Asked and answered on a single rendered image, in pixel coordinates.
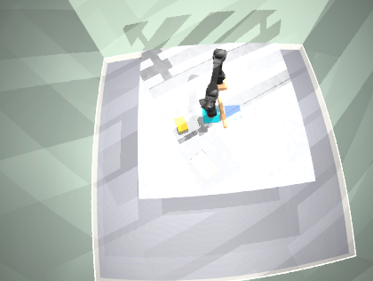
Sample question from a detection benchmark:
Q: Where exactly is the yellow flat bar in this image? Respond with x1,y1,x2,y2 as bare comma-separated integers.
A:
174,116,188,133

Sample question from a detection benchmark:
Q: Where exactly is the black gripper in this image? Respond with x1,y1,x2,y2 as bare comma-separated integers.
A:
208,101,217,116

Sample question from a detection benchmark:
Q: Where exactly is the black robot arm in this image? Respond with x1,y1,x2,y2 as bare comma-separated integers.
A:
199,48,226,112

